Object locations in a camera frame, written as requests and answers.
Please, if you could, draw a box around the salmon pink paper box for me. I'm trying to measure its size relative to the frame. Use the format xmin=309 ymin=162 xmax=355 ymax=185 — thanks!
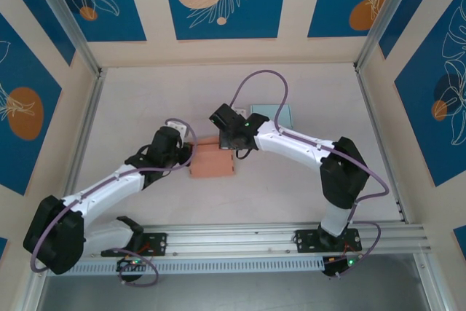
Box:
xmin=187 ymin=135 xmax=236 ymax=179

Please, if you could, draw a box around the light blue paper box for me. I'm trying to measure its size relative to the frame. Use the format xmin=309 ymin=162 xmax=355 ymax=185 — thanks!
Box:
xmin=250 ymin=103 xmax=294 ymax=130

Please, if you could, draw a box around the small control circuit board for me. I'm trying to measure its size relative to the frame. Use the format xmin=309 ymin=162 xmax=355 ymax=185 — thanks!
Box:
xmin=116 ymin=257 xmax=151 ymax=272
xmin=322 ymin=255 xmax=362 ymax=277

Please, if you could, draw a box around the grey metal sheet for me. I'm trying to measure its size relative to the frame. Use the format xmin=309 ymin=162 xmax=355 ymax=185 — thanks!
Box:
xmin=36 ymin=273 xmax=433 ymax=311

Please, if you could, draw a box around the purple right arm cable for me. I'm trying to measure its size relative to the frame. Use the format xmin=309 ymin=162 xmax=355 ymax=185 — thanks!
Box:
xmin=229 ymin=70 xmax=390 ymax=279

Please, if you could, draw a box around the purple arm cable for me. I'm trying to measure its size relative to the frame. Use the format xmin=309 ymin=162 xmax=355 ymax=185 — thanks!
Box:
xmin=229 ymin=70 xmax=390 ymax=279
xmin=30 ymin=117 xmax=200 ymax=286

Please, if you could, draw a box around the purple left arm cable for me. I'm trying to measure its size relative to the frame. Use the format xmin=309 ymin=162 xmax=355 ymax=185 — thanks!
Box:
xmin=30 ymin=117 xmax=200 ymax=286

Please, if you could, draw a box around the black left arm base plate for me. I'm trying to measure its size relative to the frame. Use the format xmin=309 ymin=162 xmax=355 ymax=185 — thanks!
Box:
xmin=100 ymin=232 xmax=168 ymax=257

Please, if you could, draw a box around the aluminium mounting rail beam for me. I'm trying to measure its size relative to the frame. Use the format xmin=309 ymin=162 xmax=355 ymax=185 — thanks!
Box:
xmin=31 ymin=220 xmax=434 ymax=261

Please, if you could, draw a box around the grey slotted cable duct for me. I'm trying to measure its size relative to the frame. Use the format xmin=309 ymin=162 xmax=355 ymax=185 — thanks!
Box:
xmin=67 ymin=256 xmax=327 ymax=276

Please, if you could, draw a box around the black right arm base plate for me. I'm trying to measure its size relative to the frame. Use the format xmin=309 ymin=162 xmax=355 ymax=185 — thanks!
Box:
xmin=294 ymin=229 xmax=363 ymax=253

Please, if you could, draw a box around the aluminium frame post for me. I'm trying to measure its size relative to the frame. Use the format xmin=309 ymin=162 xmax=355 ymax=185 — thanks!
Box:
xmin=24 ymin=0 xmax=106 ymax=78
xmin=352 ymin=0 xmax=419 ymax=72

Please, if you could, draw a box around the aluminium frame strut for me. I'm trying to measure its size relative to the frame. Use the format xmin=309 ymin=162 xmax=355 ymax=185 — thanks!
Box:
xmin=413 ymin=252 xmax=451 ymax=311
xmin=20 ymin=270 xmax=50 ymax=311

